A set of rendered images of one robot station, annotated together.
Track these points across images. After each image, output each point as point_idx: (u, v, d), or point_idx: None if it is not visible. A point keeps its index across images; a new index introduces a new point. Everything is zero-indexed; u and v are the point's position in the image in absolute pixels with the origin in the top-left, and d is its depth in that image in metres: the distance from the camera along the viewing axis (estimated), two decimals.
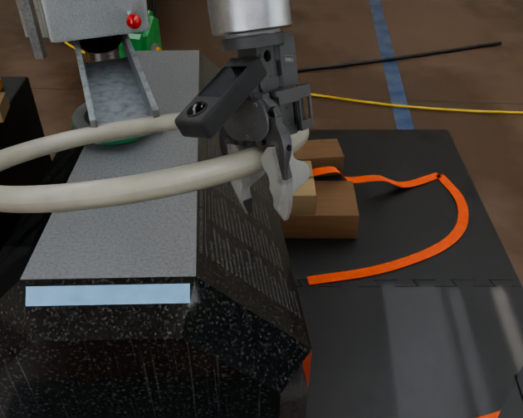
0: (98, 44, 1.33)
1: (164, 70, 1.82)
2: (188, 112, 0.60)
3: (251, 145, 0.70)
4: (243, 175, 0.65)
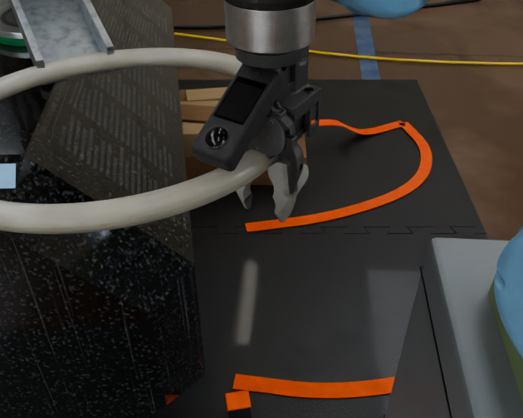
0: None
1: None
2: (209, 143, 0.56)
3: None
4: (251, 180, 0.63)
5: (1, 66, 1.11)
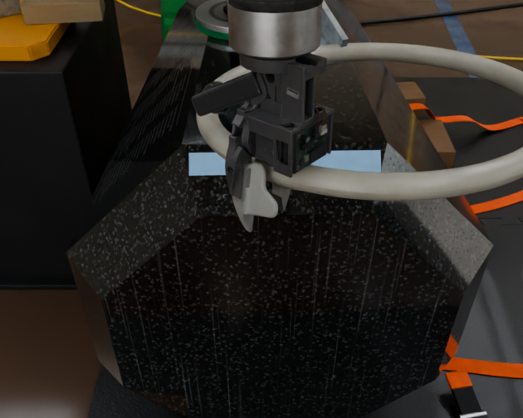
0: None
1: None
2: (207, 85, 0.67)
3: None
4: None
5: None
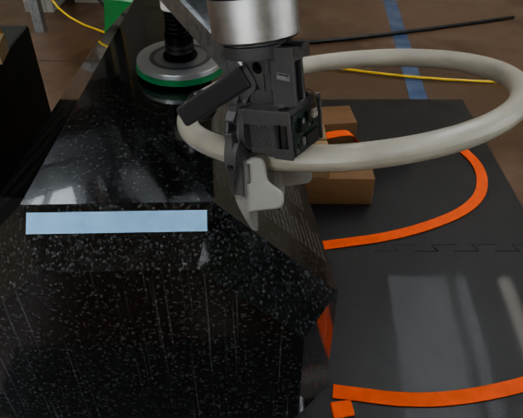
0: None
1: None
2: (190, 96, 0.68)
3: None
4: (521, 120, 0.68)
5: (158, 114, 1.25)
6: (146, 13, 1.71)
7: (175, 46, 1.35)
